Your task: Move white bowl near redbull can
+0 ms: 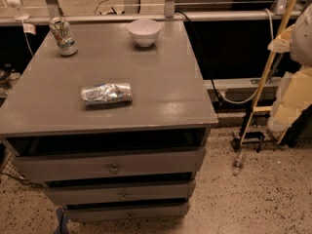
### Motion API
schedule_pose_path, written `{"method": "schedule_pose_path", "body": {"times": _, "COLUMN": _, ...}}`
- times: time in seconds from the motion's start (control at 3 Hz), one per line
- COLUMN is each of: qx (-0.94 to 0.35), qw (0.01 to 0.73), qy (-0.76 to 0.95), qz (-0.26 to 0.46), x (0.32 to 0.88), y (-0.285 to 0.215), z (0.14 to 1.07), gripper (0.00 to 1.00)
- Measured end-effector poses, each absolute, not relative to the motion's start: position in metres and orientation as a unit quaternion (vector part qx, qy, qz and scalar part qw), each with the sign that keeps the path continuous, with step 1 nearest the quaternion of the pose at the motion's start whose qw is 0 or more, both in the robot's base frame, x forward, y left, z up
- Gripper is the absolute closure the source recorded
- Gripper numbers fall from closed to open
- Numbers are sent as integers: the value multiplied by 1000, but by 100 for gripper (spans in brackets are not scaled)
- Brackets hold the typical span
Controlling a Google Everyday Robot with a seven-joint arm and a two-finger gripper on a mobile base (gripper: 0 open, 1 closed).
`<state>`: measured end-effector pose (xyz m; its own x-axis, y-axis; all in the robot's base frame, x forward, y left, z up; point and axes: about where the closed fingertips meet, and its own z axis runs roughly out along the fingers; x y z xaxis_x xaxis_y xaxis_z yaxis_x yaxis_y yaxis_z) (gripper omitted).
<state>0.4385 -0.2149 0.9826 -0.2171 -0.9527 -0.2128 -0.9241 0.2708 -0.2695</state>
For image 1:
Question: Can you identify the white cable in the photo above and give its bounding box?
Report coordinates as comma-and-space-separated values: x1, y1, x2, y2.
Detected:
219, 8, 276, 105

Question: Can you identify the bottom drawer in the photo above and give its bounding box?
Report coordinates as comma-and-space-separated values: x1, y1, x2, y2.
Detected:
65, 202, 189, 222

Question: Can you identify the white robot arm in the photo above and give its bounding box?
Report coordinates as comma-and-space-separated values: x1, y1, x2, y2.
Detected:
267, 4, 312, 132

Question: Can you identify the wooden yellow stick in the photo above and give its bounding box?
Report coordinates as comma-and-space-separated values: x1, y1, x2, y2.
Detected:
233, 0, 296, 148

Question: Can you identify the grey drawer cabinet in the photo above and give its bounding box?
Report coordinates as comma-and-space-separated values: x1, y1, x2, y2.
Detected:
0, 21, 216, 212

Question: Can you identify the top drawer with knob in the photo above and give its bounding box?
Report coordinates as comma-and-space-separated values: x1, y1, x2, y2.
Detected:
13, 147, 206, 182

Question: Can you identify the drawer with knob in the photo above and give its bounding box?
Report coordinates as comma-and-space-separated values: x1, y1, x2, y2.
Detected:
13, 147, 206, 182
45, 180, 195, 206

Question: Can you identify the white desk lamp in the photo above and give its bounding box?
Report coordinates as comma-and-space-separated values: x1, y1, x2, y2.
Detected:
6, 0, 30, 21

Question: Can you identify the black cable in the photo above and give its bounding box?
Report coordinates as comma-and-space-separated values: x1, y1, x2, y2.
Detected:
175, 10, 224, 106

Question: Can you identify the middle drawer with knob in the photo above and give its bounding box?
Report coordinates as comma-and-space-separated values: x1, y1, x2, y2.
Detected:
45, 180, 195, 206

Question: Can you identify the plastic bottle on floor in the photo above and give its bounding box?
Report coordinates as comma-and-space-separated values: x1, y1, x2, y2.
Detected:
233, 150, 244, 176

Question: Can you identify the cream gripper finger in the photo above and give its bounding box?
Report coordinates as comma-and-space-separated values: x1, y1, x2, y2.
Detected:
267, 66, 312, 132

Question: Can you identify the upright green white can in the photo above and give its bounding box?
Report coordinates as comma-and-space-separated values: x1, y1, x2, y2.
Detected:
49, 17, 78, 57

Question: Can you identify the white bowl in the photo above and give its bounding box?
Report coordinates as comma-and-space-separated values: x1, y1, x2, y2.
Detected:
127, 19, 161, 47

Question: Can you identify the crushed silver redbull can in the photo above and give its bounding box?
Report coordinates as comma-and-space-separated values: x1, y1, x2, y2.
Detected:
81, 83, 133, 105

